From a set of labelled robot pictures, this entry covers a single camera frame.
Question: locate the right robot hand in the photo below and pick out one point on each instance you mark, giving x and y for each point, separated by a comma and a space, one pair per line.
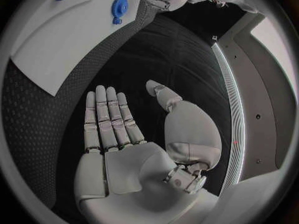
130, 171

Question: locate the white task board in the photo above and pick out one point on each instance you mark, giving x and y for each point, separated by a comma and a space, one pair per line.
70, 41

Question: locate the small blue gear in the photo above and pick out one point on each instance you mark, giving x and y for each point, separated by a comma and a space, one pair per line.
116, 21

